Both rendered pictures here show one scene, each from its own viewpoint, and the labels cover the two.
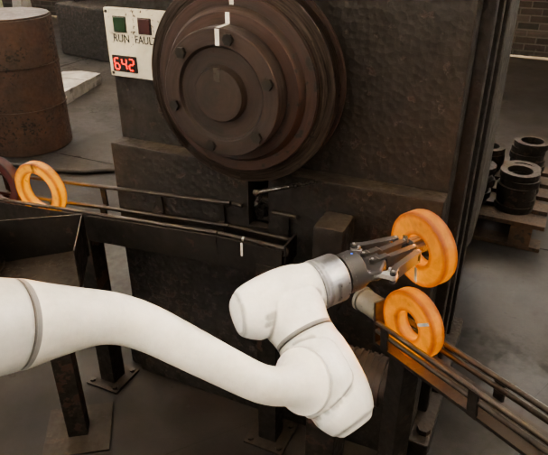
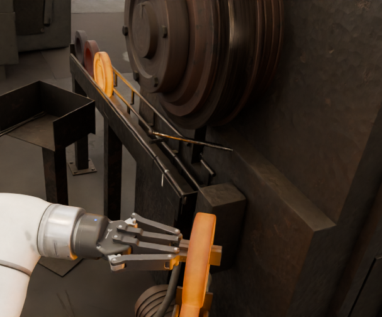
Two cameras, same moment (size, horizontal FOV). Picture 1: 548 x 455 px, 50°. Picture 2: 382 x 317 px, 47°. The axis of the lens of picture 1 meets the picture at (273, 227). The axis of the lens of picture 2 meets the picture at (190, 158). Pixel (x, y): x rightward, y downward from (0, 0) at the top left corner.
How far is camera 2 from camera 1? 78 cm
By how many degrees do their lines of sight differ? 31
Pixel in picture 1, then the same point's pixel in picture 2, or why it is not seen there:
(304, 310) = not seen: outside the picture
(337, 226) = (215, 199)
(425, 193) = (311, 212)
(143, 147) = not seen: hidden behind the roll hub
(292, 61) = (196, 16)
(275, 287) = not seen: outside the picture
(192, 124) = (131, 51)
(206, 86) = (136, 19)
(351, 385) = not seen: outside the picture
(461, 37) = not seen: outside the picture
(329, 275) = (48, 227)
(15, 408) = not seen: hidden behind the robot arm
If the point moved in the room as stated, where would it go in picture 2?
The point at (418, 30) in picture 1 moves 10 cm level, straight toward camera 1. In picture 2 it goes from (350, 21) to (313, 26)
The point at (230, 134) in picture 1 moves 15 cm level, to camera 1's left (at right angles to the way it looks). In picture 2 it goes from (148, 72) to (106, 53)
